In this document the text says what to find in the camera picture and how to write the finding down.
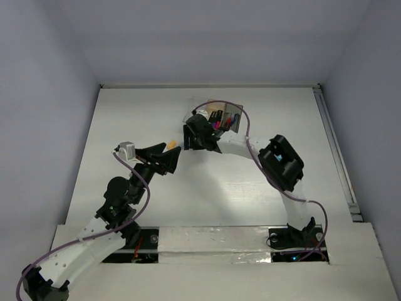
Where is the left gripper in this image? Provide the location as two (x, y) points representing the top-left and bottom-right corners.
(130, 142), (180, 204)

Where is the orange eraser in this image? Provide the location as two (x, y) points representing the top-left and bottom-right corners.
(167, 140), (177, 150)

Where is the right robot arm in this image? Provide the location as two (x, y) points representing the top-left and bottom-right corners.
(184, 114), (316, 246)

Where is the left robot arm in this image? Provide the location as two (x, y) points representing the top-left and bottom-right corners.
(15, 142), (182, 300)

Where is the orange plastic container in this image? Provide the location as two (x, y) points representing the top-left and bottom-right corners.
(205, 99), (226, 124)

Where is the clear plastic container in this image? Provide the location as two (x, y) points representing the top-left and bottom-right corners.
(188, 96), (209, 115)

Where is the dark grey plastic container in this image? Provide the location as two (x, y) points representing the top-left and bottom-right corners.
(221, 103), (243, 133)

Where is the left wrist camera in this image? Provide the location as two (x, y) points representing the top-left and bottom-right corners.
(114, 141), (136, 161)

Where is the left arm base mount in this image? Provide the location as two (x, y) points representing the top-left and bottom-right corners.
(102, 227), (159, 264)

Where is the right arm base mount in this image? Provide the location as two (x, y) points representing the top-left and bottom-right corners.
(266, 218), (329, 263)

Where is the aluminium rail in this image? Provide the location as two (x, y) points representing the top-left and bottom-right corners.
(312, 88), (365, 223)

